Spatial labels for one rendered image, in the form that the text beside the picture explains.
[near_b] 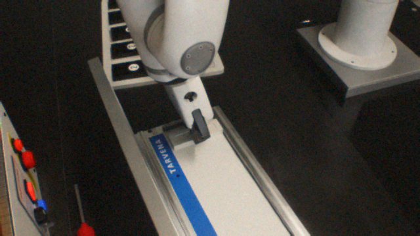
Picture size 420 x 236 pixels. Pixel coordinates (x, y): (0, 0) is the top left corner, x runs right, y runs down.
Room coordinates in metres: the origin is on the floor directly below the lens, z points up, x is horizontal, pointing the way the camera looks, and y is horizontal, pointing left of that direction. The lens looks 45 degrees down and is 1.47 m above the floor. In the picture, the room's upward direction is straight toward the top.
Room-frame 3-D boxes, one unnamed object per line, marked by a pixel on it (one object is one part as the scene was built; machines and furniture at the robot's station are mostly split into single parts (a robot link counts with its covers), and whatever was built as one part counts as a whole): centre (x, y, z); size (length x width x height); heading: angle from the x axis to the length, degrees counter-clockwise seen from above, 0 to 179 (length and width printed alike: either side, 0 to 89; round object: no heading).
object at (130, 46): (0.77, 0.19, 0.92); 0.10 x 0.05 x 0.01; 105
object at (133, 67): (0.69, 0.17, 0.92); 0.10 x 0.05 x 0.01; 104
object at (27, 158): (0.35, 0.28, 1.01); 0.03 x 0.02 x 0.03; 26
